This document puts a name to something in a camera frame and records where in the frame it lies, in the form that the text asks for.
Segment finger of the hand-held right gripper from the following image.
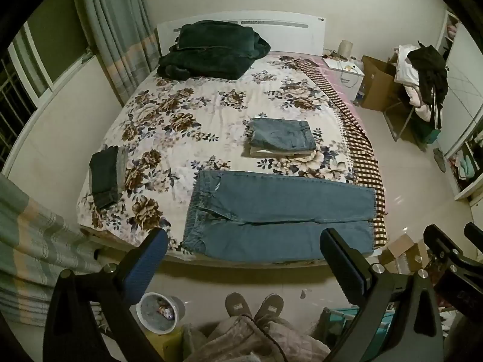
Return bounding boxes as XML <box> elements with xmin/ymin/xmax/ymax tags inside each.
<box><xmin>465</xmin><ymin>222</ymin><xmax>483</xmax><ymax>251</ymax></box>
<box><xmin>423</xmin><ymin>225</ymin><xmax>461</xmax><ymax>268</ymax></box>

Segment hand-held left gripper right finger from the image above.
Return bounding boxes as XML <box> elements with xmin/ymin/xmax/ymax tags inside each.
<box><xmin>320</xmin><ymin>227</ymin><xmax>444</xmax><ymax>362</ymax></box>

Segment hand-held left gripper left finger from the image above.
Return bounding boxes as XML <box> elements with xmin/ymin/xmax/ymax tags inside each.
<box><xmin>43</xmin><ymin>227</ymin><xmax>169</xmax><ymax>362</ymax></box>

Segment large blue jeans pants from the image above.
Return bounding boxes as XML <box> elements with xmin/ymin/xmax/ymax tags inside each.
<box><xmin>182</xmin><ymin>170</ymin><xmax>378</xmax><ymax>264</ymax></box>

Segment folded dark pants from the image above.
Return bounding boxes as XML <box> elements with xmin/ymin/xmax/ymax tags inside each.
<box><xmin>89</xmin><ymin>146</ymin><xmax>122</xmax><ymax>210</ymax></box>

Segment small cardboard box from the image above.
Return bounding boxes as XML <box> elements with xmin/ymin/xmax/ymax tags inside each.
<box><xmin>378</xmin><ymin>233</ymin><xmax>429</xmax><ymax>273</ymax></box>

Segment teal rack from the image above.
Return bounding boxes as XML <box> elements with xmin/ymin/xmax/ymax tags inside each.
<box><xmin>320</xmin><ymin>306</ymin><xmax>393</xmax><ymax>349</ymax></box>

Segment white plastic bucket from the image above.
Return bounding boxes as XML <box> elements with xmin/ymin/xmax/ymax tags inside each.
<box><xmin>136</xmin><ymin>292</ymin><xmax>186</xmax><ymax>335</ymax></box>

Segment grey slipper on floor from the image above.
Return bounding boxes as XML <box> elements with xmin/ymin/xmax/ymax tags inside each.
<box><xmin>433</xmin><ymin>148</ymin><xmax>448</xmax><ymax>174</ymax></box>

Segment person's right slipper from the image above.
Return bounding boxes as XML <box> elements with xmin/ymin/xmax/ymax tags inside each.
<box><xmin>253</xmin><ymin>294</ymin><xmax>285</xmax><ymax>327</ymax></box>

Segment person's slipper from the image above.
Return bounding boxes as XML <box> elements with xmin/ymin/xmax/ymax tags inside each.
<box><xmin>253</xmin><ymin>294</ymin><xmax>285</xmax><ymax>327</ymax></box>
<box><xmin>225</xmin><ymin>293</ymin><xmax>253</xmax><ymax>319</ymax></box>

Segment yellow box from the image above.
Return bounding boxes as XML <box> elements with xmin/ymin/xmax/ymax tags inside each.
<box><xmin>145</xmin><ymin>328</ymin><xmax>186</xmax><ymax>362</ymax></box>

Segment person's left slipper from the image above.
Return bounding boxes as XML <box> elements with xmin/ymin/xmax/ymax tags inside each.
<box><xmin>225</xmin><ymin>293</ymin><xmax>253</xmax><ymax>319</ymax></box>

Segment green storage box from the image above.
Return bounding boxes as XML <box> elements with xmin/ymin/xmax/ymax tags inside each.
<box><xmin>414</xmin><ymin>120</ymin><xmax>442</xmax><ymax>144</ymax></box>

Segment brown checkered blanket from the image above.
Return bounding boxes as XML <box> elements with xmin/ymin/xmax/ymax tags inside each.
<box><xmin>298</xmin><ymin>60</ymin><xmax>388</xmax><ymax>250</ymax></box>

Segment green striped curtain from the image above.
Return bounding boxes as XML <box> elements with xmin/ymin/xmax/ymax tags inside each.
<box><xmin>70</xmin><ymin>0</ymin><xmax>161</xmax><ymax>106</ymax></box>
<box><xmin>0</xmin><ymin>173</ymin><xmax>103</xmax><ymax>325</ymax></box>

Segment person's pajama legs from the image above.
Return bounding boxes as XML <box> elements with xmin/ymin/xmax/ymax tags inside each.
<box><xmin>181</xmin><ymin>315</ymin><xmax>331</xmax><ymax>362</ymax></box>

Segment chair with metal legs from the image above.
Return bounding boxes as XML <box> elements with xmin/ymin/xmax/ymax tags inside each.
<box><xmin>384</xmin><ymin>83</ymin><xmax>442</xmax><ymax>144</ymax></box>

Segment floral covered bed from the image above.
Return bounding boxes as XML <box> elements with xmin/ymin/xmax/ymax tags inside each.
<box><xmin>75</xmin><ymin>55</ymin><xmax>359</xmax><ymax>254</ymax></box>

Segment white wardrobe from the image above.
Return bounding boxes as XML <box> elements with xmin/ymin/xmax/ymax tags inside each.
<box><xmin>436</xmin><ymin>9</ymin><xmax>483</xmax><ymax>201</ymax></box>

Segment folded blue jeans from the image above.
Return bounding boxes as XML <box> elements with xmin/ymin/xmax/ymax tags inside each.
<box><xmin>247</xmin><ymin>118</ymin><xmax>318</xmax><ymax>153</ymax></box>

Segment large cardboard box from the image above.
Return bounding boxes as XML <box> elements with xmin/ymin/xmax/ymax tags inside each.
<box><xmin>360</xmin><ymin>55</ymin><xmax>406</xmax><ymax>112</ymax></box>

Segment pile of white clothes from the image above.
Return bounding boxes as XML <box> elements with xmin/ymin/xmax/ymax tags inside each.
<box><xmin>393</xmin><ymin>44</ymin><xmax>434</xmax><ymax>122</ymax></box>

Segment black garment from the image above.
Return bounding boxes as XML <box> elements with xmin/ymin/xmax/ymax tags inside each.
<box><xmin>406</xmin><ymin>44</ymin><xmax>449</xmax><ymax>129</ymax></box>

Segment pink bed sheet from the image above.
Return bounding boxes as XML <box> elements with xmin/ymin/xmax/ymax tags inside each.
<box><xmin>307</xmin><ymin>55</ymin><xmax>374</xmax><ymax>148</ymax></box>

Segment white nightstand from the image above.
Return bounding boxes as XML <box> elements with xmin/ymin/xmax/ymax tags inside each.
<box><xmin>322</xmin><ymin>56</ymin><xmax>365</xmax><ymax>101</ymax></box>

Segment dark green plush blanket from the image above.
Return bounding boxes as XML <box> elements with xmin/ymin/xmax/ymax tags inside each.
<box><xmin>158</xmin><ymin>20</ymin><xmax>271</xmax><ymax>81</ymax></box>

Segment white bed headboard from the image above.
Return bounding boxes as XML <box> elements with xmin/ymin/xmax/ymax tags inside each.
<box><xmin>156</xmin><ymin>11</ymin><xmax>325</xmax><ymax>58</ymax></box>

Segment window with white frame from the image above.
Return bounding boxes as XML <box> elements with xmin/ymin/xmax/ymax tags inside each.
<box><xmin>0</xmin><ymin>22</ymin><xmax>96</xmax><ymax>168</ymax></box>

